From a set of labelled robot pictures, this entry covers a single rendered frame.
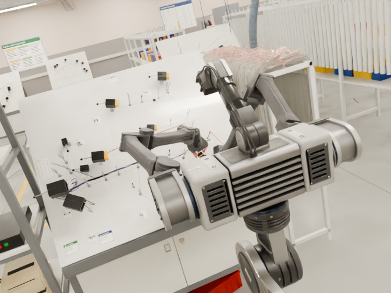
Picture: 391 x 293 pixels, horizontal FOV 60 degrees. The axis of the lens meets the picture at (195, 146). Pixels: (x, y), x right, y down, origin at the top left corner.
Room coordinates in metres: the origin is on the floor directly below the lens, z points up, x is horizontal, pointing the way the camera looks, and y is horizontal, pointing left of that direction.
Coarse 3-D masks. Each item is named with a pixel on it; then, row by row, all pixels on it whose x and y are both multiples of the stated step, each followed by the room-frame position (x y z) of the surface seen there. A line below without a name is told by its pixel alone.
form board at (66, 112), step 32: (160, 64) 2.27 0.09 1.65; (192, 64) 2.28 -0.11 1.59; (32, 96) 2.10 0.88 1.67; (64, 96) 2.10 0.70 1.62; (96, 96) 2.11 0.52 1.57; (160, 96) 2.12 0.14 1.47; (192, 96) 2.13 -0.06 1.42; (32, 128) 1.96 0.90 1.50; (64, 128) 1.97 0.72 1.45; (96, 128) 1.97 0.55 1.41; (128, 128) 1.97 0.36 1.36; (160, 128) 1.98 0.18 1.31; (224, 128) 1.98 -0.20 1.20; (128, 160) 1.84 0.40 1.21; (96, 192) 1.72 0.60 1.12; (128, 192) 1.72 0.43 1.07; (64, 224) 1.61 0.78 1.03; (96, 224) 1.61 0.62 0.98; (128, 224) 1.61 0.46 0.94; (160, 224) 1.61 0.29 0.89; (64, 256) 1.50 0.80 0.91
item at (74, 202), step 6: (60, 198) 1.59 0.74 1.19; (66, 198) 1.57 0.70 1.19; (72, 198) 1.57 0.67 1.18; (78, 198) 1.57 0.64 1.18; (84, 198) 1.58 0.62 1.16; (66, 204) 1.55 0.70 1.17; (72, 204) 1.55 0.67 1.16; (78, 204) 1.55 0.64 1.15; (84, 204) 1.60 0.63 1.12; (78, 210) 1.56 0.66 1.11
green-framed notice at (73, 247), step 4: (76, 240) 1.55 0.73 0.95; (68, 244) 1.54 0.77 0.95; (72, 244) 1.54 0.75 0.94; (76, 244) 1.54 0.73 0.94; (64, 248) 1.53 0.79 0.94; (68, 248) 1.53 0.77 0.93; (72, 248) 1.53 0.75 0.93; (76, 248) 1.53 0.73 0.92; (68, 252) 1.51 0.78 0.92; (72, 252) 1.51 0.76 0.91
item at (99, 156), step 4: (92, 152) 1.77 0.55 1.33; (96, 152) 1.77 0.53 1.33; (100, 152) 1.77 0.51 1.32; (92, 156) 1.75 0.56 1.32; (96, 156) 1.75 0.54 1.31; (100, 156) 1.75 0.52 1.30; (92, 160) 1.74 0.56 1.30; (96, 160) 1.75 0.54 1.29; (100, 160) 1.76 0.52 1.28; (104, 160) 1.76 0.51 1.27; (100, 164) 1.82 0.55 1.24
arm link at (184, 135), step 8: (144, 128) 1.39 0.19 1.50; (184, 128) 1.66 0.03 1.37; (152, 136) 1.38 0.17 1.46; (160, 136) 1.43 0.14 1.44; (168, 136) 1.47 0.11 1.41; (176, 136) 1.52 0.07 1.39; (184, 136) 1.58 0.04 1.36; (192, 136) 1.64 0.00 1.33; (152, 144) 1.37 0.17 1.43; (160, 144) 1.42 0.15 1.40; (168, 144) 1.48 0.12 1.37
